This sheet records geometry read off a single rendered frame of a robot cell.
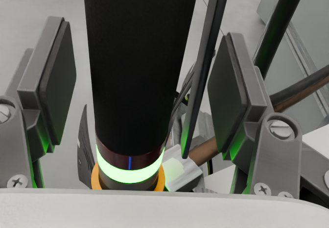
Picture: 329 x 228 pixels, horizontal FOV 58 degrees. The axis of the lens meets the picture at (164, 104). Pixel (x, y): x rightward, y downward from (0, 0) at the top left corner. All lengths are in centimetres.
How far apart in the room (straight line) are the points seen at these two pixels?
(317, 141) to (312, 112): 65
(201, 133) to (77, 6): 276
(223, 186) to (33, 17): 276
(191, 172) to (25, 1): 332
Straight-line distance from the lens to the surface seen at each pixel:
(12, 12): 333
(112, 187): 16
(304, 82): 30
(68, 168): 200
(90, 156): 68
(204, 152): 23
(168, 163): 22
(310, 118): 131
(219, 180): 74
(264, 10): 349
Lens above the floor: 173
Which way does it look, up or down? 48 degrees down
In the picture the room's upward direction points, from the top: 10 degrees clockwise
